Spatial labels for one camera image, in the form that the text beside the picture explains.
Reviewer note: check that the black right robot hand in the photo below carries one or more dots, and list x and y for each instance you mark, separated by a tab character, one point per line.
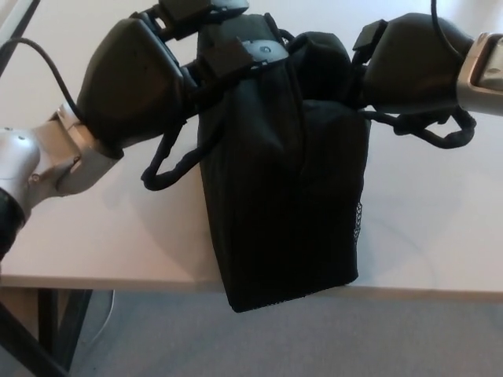
412	63

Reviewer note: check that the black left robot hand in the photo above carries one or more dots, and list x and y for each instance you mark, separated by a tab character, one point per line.
129	78

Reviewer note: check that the black fabric lunch bag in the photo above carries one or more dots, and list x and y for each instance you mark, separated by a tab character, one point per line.
283	188

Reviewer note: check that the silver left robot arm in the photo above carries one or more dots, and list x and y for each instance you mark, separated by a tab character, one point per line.
35	157

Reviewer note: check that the white neighbouring desk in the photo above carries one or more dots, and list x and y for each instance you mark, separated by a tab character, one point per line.
8	8

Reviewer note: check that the black metal table frame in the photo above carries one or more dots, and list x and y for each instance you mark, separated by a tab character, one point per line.
67	326

